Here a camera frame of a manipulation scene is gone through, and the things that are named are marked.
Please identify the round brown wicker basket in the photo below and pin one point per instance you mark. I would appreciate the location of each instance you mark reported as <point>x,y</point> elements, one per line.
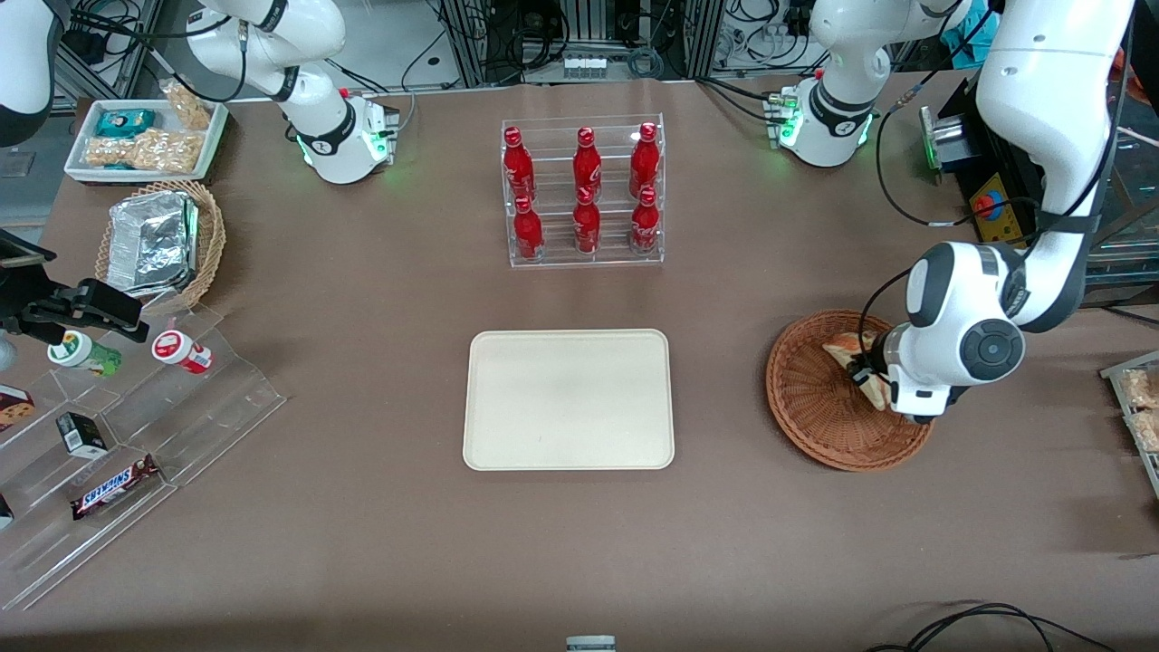
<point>810,407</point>

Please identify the cookie print snack box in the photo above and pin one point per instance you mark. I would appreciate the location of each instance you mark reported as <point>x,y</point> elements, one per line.
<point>14,407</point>

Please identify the Snickers chocolate bar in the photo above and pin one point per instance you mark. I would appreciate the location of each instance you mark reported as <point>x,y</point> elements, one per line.
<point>113,489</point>

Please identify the aluminium foil container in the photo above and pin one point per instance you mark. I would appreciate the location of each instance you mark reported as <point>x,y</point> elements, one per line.
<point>152,243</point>

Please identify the small black packet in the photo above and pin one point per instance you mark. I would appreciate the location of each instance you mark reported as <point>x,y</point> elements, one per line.
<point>4,512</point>

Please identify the metal cylinder green light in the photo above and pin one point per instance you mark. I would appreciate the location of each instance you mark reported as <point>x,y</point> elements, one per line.
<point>946,143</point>

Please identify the white tray with snacks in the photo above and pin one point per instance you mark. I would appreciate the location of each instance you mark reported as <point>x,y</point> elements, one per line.
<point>1118,426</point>

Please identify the triangular sandwich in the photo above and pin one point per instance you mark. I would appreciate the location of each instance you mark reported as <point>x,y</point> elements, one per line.
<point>847,346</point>

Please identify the teal snack packet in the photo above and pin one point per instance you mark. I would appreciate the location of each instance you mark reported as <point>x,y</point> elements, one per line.
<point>125,122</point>

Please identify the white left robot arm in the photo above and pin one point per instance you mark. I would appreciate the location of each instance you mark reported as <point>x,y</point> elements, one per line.
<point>1041,91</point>

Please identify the red soda bottle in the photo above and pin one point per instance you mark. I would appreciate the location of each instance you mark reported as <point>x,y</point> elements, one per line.
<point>644,158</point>
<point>587,165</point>
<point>645,223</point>
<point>516,163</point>
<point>529,231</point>
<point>586,225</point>

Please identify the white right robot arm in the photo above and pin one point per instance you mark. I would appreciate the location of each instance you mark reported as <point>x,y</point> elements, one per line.
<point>326,100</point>

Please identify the small black carton box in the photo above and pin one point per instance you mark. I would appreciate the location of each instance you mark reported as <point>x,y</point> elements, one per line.
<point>83,435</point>

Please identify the clear acrylic stepped stand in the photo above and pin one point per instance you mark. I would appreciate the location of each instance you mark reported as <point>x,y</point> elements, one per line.
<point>217,407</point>

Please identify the small grey block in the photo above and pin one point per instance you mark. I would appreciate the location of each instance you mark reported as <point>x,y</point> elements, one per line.
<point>590,644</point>

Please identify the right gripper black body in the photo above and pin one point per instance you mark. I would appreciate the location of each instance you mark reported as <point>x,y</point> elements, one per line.
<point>25,299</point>

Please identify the clear acrylic bottle rack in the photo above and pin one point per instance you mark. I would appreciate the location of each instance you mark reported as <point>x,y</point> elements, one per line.
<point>616,258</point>

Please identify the oval light wicker basket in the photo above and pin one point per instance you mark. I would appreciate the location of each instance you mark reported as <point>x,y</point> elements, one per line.
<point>210,235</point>

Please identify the red label white-cap jar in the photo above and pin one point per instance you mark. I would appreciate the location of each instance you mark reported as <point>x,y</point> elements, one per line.
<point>179,350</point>

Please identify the white rectangular snack tray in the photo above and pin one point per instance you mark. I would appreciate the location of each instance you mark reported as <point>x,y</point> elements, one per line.
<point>81,136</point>

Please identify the cream plastic serving tray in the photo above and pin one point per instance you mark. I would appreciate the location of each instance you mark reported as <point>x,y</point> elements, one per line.
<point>569,398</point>

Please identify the peanut brittle snack bag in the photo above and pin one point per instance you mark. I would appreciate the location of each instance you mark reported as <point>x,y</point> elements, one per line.
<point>188,104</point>
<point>154,151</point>

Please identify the green label white-cap jar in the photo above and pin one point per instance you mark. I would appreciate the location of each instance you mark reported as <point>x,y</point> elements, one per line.
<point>83,353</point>

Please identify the pale crumbly snack bag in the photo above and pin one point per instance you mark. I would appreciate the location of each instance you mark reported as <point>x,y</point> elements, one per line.
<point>1148,430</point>
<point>1141,389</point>

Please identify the teal plastic bag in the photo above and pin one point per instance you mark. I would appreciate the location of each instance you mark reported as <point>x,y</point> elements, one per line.
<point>964,32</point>

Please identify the yellow emergency stop box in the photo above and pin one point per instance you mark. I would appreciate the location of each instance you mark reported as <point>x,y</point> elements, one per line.
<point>991,208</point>

